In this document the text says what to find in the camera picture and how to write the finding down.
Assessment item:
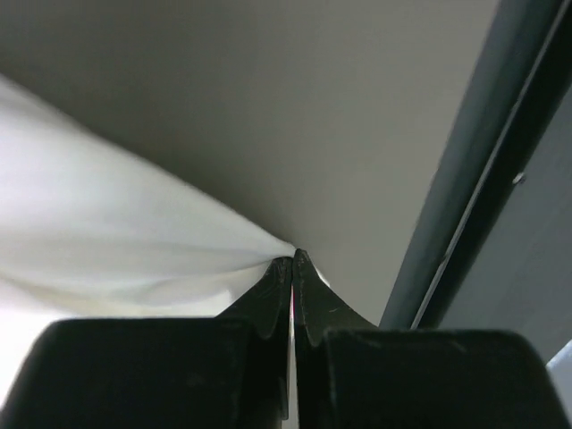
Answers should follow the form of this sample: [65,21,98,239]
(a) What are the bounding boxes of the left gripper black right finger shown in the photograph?
[292,250,570,428]

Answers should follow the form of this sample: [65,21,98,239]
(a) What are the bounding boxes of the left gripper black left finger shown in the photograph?
[1,257,292,429]

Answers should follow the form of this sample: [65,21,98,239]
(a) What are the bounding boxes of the white t shirt with print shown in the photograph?
[1,80,294,411]

